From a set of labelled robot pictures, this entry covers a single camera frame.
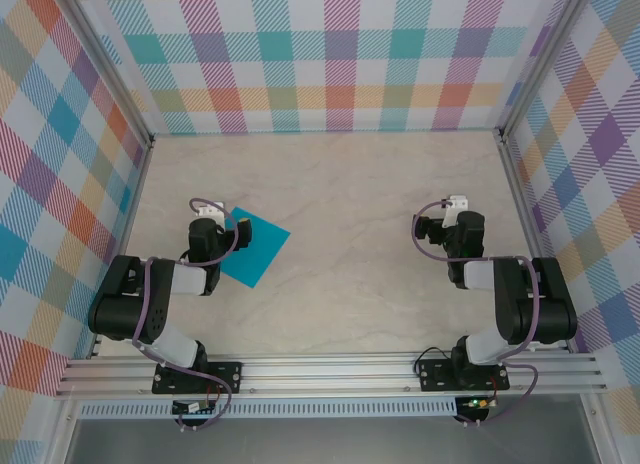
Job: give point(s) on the teal cloth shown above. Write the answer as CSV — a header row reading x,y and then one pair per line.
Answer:
x,y
265,249

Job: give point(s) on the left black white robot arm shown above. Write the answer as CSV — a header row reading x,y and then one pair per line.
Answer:
x,y
125,304

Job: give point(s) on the circuit board with green light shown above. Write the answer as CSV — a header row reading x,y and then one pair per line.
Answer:
x,y
477,403

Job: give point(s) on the black circuit board white label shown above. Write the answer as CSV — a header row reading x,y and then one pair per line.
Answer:
x,y
187,408

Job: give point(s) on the grey metal panel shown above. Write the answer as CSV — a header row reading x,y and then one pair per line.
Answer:
x,y
325,441

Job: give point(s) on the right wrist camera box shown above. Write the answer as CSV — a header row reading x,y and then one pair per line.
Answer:
x,y
458,209

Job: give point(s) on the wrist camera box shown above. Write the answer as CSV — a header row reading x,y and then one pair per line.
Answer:
x,y
458,209
210,210

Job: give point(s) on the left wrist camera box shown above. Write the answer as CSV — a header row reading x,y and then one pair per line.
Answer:
x,y
210,210

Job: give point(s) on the aluminium side rail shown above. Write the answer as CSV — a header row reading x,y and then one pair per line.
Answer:
x,y
125,234
531,234

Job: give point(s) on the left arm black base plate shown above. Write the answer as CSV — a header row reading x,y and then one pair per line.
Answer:
x,y
225,376

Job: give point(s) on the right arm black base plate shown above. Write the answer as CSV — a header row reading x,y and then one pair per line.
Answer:
x,y
435,376

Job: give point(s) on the long aluminium mounting rail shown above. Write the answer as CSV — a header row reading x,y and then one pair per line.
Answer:
x,y
325,374

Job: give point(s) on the aluminium corner post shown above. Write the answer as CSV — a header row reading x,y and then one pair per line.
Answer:
x,y
113,64
537,59

